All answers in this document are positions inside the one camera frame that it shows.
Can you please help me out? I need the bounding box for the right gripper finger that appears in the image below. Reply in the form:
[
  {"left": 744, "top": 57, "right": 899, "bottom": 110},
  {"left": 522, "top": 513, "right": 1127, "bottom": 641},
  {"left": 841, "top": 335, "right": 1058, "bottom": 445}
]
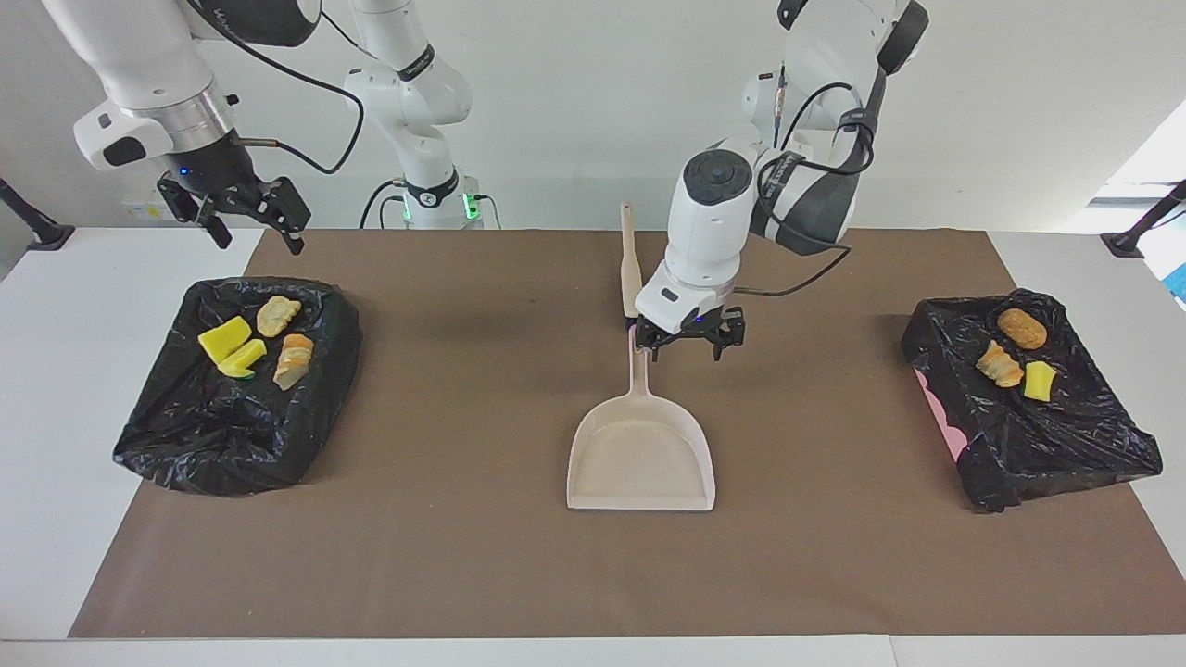
[
  {"left": 259, "top": 177, "right": 311, "bottom": 256},
  {"left": 156, "top": 176, "right": 233, "bottom": 250}
]

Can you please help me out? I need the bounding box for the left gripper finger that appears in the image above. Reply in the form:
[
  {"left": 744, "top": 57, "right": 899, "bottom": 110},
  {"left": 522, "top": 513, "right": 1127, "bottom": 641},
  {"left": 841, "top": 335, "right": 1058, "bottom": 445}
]
[
  {"left": 708, "top": 308, "right": 747, "bottom": 363},
  {"left": 634, "top": 317, "right": 677, "bottom": 363}
]

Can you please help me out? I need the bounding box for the beige hand brush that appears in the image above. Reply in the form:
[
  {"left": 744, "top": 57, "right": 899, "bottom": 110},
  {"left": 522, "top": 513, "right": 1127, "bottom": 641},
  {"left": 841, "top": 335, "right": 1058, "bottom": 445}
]
[{"left": 619, "top": 202, "right": 644, "bottom": 325}]

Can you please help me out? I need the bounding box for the beige plastic dustpan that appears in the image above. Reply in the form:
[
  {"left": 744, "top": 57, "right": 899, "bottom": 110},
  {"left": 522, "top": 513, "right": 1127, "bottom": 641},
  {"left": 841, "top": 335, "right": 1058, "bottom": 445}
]
[{"left": 566, "top": 324, "right": 717, "bottom": 513}]

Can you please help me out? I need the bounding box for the orange crust bread piece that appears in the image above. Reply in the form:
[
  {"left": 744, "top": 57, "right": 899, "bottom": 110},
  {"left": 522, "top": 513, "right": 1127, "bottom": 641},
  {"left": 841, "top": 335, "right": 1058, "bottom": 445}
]
[{"left": 272, "top": 333, "right": 315, "bottom": 391}]

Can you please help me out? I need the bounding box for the black plastic trash bag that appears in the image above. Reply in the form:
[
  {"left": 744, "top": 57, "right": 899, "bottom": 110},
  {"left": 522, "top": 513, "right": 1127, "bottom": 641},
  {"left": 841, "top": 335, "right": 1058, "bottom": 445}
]
[
  {"left": 901, "top": 288, "right": 1164, "bottom": 513},
  {"left": 112, "top": 275, "right": 363, "bottom": 497}
]

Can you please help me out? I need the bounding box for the pink bin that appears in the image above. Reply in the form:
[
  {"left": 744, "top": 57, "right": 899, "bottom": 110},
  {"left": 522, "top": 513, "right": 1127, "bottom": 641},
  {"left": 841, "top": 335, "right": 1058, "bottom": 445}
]
[{"left": 913, "top": 368, "right": 969, "bottom": 461}]

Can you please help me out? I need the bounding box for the brown paper table mat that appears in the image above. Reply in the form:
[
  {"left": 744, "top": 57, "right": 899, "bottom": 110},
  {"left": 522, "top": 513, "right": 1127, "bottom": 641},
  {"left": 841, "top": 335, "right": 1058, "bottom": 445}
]
[{"left": 68, "top": 228, "right": 1186, "bottom": 640}]

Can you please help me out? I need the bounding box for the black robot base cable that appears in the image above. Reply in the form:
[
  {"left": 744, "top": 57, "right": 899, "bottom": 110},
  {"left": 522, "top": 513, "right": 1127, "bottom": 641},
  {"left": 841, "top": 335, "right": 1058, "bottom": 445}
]
[{"left": 359, "top": 179, "right": 410, "bottom": 230}]

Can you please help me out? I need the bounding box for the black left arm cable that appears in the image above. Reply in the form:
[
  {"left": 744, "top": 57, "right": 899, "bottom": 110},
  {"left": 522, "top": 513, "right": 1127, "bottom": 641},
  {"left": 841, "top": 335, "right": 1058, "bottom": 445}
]
[{"left": 732, "top": 37, "right": 878, "bottom": 299}]

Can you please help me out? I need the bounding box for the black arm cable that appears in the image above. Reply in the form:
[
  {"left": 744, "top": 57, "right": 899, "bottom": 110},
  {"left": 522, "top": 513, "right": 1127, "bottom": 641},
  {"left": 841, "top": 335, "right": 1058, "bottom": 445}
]
[
  {"left": 181, "top": 0, "right": 366, "bottom": 177},
  {"left": 732, "top": 37, "right": 878, "bottom": 299}
]

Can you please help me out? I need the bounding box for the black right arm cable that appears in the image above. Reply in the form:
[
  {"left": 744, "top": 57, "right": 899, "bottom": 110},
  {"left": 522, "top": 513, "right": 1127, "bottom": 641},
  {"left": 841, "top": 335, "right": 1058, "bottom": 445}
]
[{"left": 181, "top": 0, "right": 366, "bottom": 177}]

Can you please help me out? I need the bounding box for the black camera stand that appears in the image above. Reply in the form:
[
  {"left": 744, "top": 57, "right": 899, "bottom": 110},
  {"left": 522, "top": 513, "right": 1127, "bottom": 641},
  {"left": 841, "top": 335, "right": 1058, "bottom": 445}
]
[
  {"left": 1100, "top": 179, "right": 1186, "bottom": 259},
  {"left": 0, "top": 176, "right": 76, "bottom": 252}
]

